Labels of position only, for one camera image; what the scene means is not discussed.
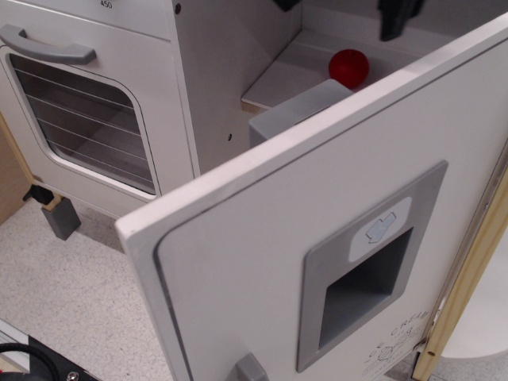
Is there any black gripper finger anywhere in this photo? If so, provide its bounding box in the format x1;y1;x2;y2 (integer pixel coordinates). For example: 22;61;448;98
378;0;424;40
273;0;298;12

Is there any white toy fridge door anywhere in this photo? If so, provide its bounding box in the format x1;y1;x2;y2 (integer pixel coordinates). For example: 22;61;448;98
116;34;507;380

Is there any white fridge shelf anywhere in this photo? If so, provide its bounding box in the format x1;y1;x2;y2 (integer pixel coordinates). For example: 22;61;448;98
241;29;423;109

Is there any red ball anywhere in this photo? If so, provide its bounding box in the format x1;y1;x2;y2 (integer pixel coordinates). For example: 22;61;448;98
328;49;370;90

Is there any white toy kitchen cabinet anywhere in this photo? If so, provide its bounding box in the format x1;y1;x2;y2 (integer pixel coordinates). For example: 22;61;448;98
0;0;508;223

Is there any white oven door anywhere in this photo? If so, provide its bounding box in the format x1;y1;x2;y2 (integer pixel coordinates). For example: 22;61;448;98
1;19;198;217

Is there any grey ice dispenser panel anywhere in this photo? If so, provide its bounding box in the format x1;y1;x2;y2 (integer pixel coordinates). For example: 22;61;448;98
296;160;448;373

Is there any black clamp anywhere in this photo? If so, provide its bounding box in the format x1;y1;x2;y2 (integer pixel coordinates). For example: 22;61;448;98
30;185;54;206

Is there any grey cabinet leg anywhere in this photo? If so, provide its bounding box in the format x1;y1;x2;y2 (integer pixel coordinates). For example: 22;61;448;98
41;198;82;241

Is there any grey oven handle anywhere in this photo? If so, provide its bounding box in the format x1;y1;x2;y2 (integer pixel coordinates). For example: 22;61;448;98
1;25;97;65

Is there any wooden side post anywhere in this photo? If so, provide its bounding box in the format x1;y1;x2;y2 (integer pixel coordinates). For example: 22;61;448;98
411;147;507;380

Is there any grey fridge door handle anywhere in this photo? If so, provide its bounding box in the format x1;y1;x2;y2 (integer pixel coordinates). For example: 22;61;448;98
235;353;269;381

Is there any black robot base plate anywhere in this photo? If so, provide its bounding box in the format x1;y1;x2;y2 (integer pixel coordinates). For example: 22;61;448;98
29;336;98;381

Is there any aluminium rail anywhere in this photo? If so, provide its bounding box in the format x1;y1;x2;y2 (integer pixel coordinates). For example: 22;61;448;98
1;319;29;362

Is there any black cable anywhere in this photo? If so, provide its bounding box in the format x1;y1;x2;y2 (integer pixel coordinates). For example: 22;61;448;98
0;341;60;381

